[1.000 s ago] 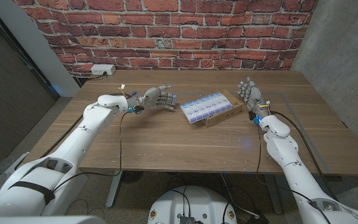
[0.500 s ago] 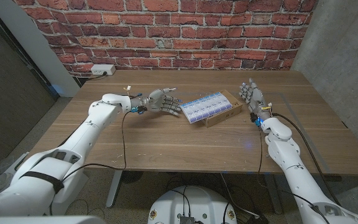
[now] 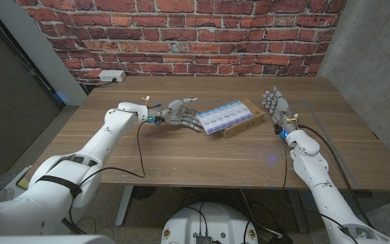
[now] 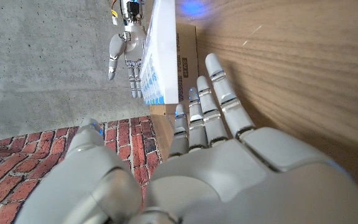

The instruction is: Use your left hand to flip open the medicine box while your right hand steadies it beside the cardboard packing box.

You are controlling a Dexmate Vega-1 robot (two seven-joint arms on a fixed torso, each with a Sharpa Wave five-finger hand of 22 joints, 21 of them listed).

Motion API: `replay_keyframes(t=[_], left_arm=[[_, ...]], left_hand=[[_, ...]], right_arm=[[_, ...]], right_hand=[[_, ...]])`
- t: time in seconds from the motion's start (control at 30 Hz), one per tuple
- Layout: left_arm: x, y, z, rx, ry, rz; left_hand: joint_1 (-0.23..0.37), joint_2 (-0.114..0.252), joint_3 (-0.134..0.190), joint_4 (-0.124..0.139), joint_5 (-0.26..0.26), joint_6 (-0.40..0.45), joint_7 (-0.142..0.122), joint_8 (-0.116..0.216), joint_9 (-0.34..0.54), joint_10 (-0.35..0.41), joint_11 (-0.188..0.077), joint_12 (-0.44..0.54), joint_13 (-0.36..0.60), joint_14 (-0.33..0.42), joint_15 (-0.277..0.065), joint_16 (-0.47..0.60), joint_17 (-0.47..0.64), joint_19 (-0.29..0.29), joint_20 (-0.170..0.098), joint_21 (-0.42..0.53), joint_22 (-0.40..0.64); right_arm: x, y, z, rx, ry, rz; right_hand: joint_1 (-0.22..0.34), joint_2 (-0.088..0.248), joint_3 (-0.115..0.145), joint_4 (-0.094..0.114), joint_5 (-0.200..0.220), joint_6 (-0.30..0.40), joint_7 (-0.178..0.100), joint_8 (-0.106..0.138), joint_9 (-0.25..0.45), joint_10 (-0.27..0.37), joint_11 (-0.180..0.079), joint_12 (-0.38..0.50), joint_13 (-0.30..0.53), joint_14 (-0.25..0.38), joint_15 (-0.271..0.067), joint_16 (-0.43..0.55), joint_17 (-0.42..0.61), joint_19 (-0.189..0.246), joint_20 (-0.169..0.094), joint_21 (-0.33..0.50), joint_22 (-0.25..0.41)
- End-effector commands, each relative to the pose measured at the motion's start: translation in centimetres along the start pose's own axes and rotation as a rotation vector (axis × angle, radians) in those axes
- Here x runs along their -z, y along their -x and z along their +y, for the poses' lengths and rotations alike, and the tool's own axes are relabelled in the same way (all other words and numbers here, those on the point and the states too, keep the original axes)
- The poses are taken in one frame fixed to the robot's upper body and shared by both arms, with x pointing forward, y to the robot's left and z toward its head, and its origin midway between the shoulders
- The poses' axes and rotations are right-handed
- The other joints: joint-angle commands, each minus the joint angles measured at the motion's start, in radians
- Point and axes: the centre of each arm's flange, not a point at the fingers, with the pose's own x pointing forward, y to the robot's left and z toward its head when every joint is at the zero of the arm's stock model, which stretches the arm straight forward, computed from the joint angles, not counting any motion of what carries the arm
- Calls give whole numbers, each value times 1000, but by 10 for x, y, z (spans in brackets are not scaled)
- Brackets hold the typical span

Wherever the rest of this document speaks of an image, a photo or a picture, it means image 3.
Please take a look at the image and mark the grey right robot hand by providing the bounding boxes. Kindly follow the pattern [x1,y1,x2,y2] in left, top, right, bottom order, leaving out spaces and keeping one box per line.
[261,85,299,135]

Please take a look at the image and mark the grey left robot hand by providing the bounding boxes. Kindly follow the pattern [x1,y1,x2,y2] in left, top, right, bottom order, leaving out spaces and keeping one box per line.
[147,97,203,131]

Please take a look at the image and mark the brown cardboard packing box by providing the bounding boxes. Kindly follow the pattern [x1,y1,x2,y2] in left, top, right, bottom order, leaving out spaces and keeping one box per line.
[219,97,265,140]

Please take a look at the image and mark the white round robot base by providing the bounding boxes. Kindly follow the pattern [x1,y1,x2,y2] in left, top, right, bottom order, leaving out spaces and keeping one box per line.
[160,202,259,244]

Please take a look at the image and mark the grey finned box on base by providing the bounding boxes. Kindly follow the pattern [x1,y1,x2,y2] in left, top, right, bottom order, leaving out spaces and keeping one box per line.
[194,233,214,244]

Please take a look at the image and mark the white power strip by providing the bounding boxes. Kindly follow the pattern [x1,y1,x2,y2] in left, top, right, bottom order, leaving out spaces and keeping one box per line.
[98,69,127,83]

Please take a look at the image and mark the red brick printed backdrop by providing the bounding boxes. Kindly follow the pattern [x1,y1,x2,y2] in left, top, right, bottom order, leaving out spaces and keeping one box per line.
[14,0,348,85]

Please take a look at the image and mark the white table leg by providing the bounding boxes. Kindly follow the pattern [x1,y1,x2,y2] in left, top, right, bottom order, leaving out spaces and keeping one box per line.
[114,185,135,227]

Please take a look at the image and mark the grey table leg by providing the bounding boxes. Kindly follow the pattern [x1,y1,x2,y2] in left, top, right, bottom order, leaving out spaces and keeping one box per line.
[287,189,309,235]

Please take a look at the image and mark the yellow and black floor pad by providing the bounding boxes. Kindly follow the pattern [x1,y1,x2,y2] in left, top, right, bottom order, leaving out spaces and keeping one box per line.
[16,176,34,191]

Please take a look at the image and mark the white robot chest shell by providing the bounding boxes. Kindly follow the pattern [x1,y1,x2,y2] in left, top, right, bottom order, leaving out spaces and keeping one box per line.
[0,235,116,244]

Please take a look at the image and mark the grey white sneaker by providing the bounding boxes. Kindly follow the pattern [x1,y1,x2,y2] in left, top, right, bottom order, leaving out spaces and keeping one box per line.
[0,187,16,205]

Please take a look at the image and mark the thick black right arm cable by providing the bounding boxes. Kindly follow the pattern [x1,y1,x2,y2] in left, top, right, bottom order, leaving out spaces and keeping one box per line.
[297,124,374,228]

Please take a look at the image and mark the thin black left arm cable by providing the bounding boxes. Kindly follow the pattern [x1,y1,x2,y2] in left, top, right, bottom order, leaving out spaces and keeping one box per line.
[67,119,148,235]

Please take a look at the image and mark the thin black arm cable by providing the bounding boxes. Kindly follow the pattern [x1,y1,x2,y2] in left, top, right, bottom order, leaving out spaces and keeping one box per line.
[280,141,359,244]
[67,119,148,235]

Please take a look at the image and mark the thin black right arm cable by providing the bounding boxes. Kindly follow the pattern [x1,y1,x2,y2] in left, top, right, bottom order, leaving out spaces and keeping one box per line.
[280,141,359,244]

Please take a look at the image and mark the black power strip cord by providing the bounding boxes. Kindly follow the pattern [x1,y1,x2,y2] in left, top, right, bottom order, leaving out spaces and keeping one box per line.
[85,78,118,96]

